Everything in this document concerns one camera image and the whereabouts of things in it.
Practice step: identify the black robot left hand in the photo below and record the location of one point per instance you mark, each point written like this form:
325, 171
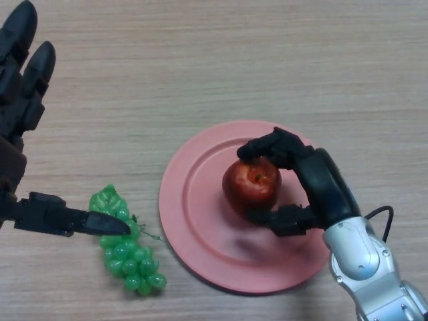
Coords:
13, 100

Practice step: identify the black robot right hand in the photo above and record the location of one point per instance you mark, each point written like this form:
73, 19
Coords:
324, 187

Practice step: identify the red apple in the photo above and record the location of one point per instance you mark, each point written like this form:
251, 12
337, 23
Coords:
250, 187

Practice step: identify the pink round plate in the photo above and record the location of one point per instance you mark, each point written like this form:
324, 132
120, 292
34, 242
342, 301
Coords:
200, 200

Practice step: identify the green grape bunch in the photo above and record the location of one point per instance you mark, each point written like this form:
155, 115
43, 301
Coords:
130, 261

